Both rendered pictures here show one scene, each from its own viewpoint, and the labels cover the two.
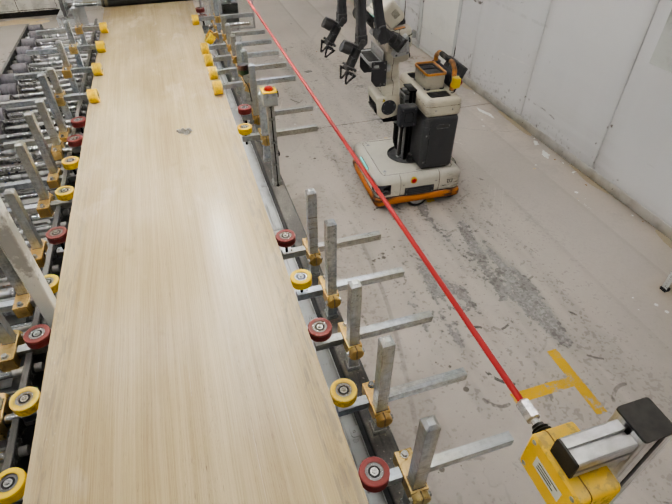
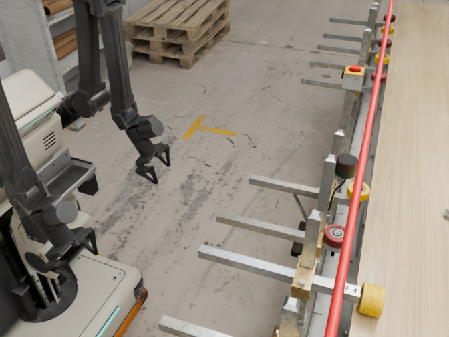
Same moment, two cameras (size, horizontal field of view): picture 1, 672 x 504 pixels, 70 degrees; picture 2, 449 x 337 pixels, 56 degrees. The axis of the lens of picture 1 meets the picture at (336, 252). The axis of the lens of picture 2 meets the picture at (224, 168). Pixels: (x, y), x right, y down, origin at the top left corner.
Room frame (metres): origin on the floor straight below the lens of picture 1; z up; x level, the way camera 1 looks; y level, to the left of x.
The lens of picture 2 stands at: (3.68, 0.85, 1.91)
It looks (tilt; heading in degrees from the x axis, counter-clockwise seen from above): 38 degrees down; 218
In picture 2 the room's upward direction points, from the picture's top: 1 degrees counter-clockwise
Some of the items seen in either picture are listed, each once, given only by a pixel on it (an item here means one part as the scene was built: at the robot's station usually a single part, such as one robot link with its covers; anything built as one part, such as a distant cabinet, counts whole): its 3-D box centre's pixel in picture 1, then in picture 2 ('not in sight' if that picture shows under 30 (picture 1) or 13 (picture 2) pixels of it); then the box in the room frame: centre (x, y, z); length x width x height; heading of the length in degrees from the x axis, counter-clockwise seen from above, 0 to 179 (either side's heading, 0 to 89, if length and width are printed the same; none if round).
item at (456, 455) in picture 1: (440, 461); (359, 23); (0.62, -0.29, 0.84); 0.43 x 0.03 x 0.04; 108
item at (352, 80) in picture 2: (269, 97); (353, 79); (2.21, 0.32, 1.18); 0.07 x 0.07 x 0.08; 18
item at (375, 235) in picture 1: (332, 245); (339, 85); (1.57, 0.02, 0.80); 0.43 x 0.03 x 0.04; 108
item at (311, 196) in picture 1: (312, 239); (359, 71); (1.51, 0.09, 0.89); 0.04 x 0.04 x 0.48; 18
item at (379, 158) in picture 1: (404, 167); (53, 310); (3.27, -0.53, 0.16); 0.67 x 0.64 x 0.25; 105
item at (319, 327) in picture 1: (320, 336); (383, 49); (1.04, 0.05, 0.85); 0.08 x 0.08 x 0.11
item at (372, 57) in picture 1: (374, 62); (56, 192); (3.19, -0.25, 0.99); 0.28 x 0.16 x 0.22; 15
